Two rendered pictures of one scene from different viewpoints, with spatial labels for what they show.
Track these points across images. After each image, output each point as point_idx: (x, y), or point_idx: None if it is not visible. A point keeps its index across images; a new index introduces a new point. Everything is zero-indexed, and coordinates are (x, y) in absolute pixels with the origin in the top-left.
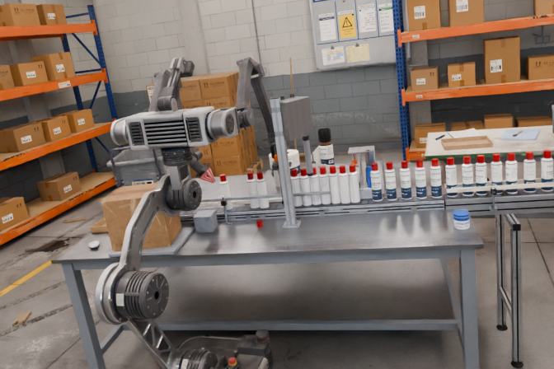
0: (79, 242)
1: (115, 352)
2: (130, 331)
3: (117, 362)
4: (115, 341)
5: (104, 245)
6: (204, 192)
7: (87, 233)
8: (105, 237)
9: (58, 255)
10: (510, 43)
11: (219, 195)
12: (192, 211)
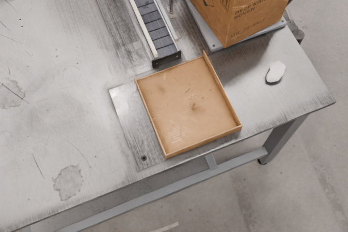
0: (275, 115)
1: (217, 197)
2: (178, 216)
3: (228, 178)
4: (202, 219)
5: (262, 66)
6: (18, 74)
7: (244, 136)
8: (243, 88)
9: (321, 104)
10: None
11: (35, 35)
12: None
